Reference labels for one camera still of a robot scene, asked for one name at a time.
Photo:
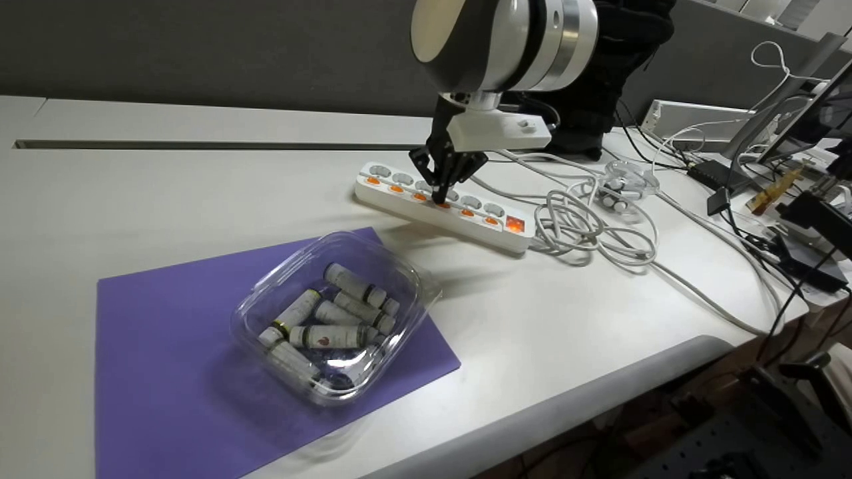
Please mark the white tube green band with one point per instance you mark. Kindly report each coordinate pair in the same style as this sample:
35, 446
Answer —
297, 310

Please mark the black flat device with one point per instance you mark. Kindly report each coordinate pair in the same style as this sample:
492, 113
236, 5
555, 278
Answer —
799, 260

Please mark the black perforated plate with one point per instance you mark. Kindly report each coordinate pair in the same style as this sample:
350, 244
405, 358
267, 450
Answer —
710, 448

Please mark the black robot base cover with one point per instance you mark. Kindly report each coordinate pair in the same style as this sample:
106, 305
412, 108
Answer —
622, 61

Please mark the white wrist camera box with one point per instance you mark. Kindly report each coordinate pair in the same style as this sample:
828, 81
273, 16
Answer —
496, 128

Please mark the yellow wooden stick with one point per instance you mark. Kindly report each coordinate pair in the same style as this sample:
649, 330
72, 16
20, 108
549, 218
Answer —
776, 189

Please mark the small clear plastic cup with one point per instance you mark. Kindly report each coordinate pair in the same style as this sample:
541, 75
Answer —
627, 186

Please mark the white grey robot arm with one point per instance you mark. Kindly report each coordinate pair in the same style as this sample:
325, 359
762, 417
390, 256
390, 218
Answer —
516, 41

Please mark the white power strip orange switches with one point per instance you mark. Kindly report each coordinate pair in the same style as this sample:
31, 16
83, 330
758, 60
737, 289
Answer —
414, 205

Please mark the flat grey white box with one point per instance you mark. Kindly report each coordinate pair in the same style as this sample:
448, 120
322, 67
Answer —
697, 120

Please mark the purple mat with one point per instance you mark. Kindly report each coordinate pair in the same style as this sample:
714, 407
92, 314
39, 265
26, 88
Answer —
160, 374

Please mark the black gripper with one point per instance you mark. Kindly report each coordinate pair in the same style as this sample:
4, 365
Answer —
440, 124

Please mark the clear plastic container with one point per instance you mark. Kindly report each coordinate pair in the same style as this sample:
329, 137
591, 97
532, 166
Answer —
390, 266

